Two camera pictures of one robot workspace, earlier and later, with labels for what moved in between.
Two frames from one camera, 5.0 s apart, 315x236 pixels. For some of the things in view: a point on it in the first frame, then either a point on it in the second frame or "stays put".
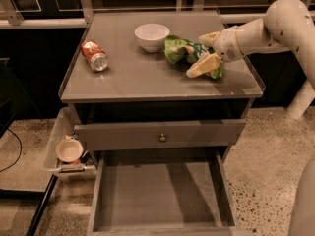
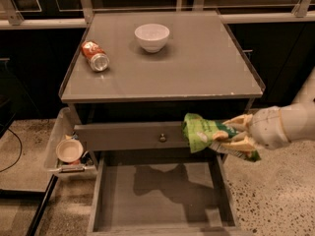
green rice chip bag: x=200 y=58 → x=202 y=133
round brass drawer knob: x=162 y=139 stays put
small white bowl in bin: x=69 y=150 stays put
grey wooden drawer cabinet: x=126 y=96 stays put
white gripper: x=226 y=46 → x=267 y=128
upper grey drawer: x=160 y=135 stays put
